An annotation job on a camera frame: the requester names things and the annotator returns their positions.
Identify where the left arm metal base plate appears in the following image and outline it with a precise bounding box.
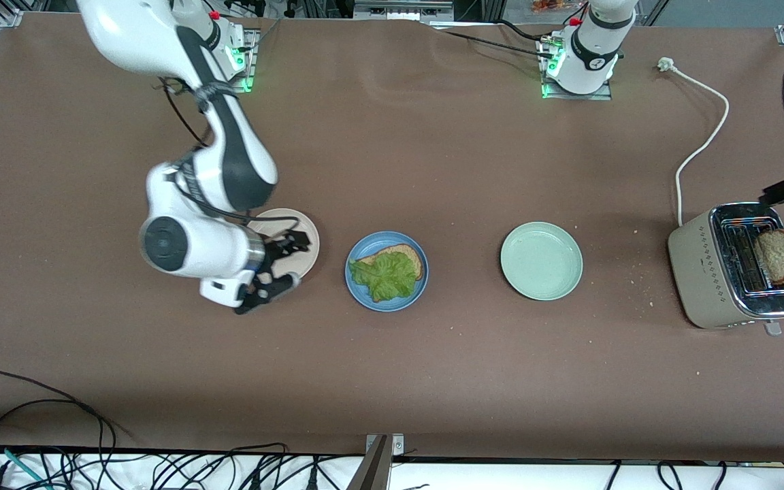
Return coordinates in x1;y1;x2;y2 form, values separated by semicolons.
538;34;614;101

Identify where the light green round plate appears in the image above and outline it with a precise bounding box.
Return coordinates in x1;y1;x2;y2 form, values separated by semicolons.
500;222;583;301

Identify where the long looping black cable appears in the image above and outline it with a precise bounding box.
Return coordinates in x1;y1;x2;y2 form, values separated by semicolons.
0;371;117;490

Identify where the blue round plate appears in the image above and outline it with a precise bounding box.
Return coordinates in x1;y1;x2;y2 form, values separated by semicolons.
345;231;429;312

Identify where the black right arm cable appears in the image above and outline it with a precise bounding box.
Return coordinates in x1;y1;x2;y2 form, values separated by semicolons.
157;75;301;229

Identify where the aluminium frame rail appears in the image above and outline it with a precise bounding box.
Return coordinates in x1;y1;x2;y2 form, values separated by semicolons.
348;434;406;490

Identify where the beige metal toaster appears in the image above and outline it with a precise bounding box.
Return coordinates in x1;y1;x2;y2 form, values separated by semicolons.
668;202;784;336

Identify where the green lettuce leaf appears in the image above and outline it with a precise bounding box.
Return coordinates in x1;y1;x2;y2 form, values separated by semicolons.
349;250;419;302

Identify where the brown bread slice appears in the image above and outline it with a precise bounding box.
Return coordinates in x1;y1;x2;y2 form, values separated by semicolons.
754;229;784;285
355;244;425;281

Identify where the grey metal box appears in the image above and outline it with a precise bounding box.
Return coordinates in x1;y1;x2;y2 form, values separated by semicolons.
355;0;454;21

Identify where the thick black base cable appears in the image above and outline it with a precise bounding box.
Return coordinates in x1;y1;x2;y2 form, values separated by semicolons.
494;17;557;43

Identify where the tangled black cable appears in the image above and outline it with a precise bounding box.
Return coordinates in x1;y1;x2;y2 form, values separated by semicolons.
154;442;365;490

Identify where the teal cable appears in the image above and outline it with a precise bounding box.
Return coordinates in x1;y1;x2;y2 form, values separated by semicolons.
0;442;49;489

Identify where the white toaster power cord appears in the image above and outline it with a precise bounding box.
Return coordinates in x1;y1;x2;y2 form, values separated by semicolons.
657;56;730;229

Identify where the beige round plate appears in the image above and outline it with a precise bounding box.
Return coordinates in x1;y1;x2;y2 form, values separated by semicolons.
246;208;321;280

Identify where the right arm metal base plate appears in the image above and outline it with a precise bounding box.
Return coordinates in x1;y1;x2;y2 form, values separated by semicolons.
227;29;257;93

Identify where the thin black base cable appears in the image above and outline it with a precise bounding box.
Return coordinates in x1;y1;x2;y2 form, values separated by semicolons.
431;24;553;59

